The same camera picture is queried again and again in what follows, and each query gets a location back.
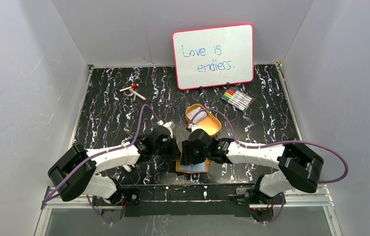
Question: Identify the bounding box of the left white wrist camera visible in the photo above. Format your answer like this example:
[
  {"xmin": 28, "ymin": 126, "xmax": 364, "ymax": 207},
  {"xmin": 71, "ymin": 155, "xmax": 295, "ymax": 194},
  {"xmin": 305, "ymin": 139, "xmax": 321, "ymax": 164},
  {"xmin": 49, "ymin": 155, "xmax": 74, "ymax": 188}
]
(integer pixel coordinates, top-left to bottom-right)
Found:
[{"xmin": 157, "ymin": 120, "xmax": 176, "ymax": 135}]

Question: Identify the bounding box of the coloured marker pack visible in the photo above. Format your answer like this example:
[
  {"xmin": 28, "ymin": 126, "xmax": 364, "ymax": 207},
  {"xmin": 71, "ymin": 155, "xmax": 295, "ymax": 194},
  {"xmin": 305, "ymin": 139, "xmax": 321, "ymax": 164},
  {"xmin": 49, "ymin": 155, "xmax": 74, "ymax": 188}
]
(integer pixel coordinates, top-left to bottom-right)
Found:
[{"xmin": 221, "ymin": 87, "xmax": 254, "ymax": 112}]

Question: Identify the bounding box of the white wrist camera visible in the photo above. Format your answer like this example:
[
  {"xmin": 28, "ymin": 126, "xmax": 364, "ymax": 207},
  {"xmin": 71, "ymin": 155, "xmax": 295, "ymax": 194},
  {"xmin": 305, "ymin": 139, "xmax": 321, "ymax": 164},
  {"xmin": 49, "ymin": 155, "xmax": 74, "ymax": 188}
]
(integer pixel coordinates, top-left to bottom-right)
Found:
[
  {"xmin": 186, "ymin": 122, "xmax": 200, "ymax": 132},
  {"xmin": 157, "ymin": 120, "xmax": 176, "ymax": 135}
]

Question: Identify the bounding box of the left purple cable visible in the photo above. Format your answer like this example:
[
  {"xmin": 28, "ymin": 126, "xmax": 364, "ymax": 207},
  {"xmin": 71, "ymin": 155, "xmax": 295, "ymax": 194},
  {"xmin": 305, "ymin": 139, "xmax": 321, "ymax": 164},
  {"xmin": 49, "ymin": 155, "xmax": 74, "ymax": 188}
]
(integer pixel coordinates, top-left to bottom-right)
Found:
[{"xmin": 41, "ymin": 104, "xmax": 164, "ymax": 205}]

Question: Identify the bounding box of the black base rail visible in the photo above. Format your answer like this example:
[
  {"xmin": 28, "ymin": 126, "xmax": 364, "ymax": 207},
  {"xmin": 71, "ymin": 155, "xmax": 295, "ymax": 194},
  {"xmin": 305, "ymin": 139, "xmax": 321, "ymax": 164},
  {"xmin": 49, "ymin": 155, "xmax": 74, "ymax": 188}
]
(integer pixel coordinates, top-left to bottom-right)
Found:
[{"xmin": 124, "ymin": 184, "xmax": 253, "ymax": 217}]

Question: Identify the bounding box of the credit cards stack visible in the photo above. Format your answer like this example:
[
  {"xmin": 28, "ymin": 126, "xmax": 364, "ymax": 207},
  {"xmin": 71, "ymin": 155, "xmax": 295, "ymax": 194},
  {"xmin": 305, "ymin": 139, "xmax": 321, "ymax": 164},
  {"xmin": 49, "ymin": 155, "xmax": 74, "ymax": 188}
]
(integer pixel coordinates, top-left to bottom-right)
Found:
[{"xmin": 187, "ymin": 107, "xmax": 207, "ymax": 124}]

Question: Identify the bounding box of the white marker pen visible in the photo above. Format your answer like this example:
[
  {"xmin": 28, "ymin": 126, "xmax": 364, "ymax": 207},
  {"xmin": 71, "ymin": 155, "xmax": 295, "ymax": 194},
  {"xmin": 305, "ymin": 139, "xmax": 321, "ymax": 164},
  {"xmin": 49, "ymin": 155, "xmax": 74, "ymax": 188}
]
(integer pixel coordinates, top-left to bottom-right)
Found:
[{"xmin": 129, "ymin": 89, "xmax": 147, "ymax": 101}]

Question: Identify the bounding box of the red capped marker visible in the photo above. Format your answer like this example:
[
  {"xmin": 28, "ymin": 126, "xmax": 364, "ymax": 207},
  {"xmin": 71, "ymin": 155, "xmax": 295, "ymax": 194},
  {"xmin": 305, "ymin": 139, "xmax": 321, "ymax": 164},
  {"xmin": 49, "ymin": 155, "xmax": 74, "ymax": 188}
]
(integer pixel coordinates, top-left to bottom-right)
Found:
[{"xmin": 119, "ymin": 84, "xmax": 139, "ymax": 92}]

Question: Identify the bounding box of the tan oval tray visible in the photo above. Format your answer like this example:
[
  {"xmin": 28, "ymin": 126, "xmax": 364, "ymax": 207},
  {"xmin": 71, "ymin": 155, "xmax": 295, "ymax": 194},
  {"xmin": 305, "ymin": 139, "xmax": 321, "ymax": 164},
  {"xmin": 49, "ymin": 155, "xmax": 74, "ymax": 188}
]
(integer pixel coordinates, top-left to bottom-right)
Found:
[{"xmin": 185, "ymin": 104, "xmax": 221, "ymax": 136}]

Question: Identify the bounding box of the white plastic clip block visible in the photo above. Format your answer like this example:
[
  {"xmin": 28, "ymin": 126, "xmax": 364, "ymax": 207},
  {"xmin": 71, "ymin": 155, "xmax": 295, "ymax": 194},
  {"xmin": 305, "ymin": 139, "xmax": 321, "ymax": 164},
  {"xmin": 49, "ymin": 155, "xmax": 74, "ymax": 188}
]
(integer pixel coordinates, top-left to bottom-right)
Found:
[{"xmin": 123, "ymin": 165, "xmax": 136, "ymax": 172}]

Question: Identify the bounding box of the white board pink frame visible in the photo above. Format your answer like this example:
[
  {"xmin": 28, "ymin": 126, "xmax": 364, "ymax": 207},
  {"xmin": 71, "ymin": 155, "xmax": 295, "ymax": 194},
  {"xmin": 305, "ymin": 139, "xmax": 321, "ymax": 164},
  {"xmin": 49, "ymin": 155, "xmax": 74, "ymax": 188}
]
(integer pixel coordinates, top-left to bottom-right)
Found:
[{"xmin": 172, "ymin": 23, "xmax": 254, "ymax": 90}]

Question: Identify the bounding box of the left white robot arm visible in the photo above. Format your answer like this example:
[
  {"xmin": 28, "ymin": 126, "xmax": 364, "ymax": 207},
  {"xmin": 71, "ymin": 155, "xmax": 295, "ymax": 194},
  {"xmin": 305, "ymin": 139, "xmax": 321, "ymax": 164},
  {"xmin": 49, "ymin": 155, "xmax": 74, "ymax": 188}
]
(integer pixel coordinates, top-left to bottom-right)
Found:
[{"xmin": 44, "ymin": 121, "xmax": 179, "ymax": 205}]

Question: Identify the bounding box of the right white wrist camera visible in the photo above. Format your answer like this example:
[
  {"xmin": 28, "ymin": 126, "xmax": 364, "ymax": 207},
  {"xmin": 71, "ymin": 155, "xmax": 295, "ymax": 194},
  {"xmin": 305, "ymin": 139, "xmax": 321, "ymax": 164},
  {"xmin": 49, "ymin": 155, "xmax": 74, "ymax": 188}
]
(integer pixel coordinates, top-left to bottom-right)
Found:
[{"xmin": 186, "ymin": 122, "xmax": 200, "ymax": 132}]

